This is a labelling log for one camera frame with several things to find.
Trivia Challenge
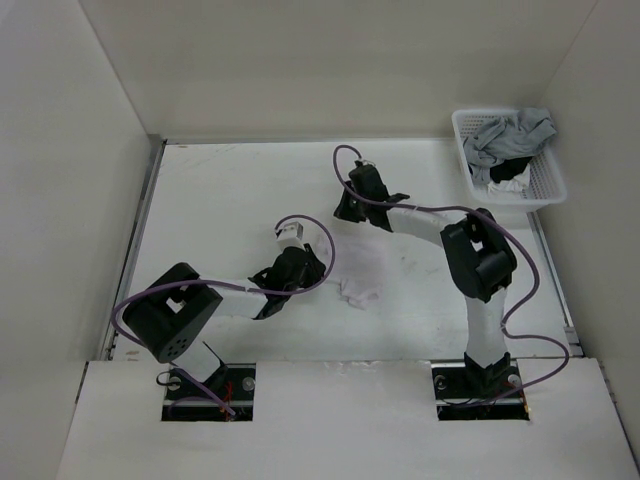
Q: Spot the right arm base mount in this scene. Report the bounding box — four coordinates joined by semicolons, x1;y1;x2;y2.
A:
431;355;530;421

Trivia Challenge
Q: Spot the white plastic laundry basket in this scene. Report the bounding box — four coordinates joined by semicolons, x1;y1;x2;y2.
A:
451;108;567;213

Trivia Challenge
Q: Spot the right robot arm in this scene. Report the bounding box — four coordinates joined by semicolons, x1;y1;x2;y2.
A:
334;160;517;396

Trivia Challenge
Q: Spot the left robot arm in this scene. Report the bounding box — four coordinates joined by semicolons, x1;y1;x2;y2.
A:
123;244;326;399

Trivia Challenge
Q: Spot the white garment in basket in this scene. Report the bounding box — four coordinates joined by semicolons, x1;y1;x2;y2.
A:
487;170;530;195

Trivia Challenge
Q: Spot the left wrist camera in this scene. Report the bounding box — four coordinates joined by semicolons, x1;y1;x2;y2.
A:
275;221;304;251

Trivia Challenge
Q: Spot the grey tank top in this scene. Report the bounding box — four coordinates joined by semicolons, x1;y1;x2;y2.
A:
463;108;557;185

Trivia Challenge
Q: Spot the white tank top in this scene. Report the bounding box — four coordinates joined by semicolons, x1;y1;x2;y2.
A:
329;234;445;310

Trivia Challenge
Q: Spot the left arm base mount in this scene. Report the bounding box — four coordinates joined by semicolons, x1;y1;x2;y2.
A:
156;364;257;423

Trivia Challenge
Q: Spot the black tank top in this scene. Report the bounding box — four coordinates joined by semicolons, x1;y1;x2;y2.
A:
489;156;532;183

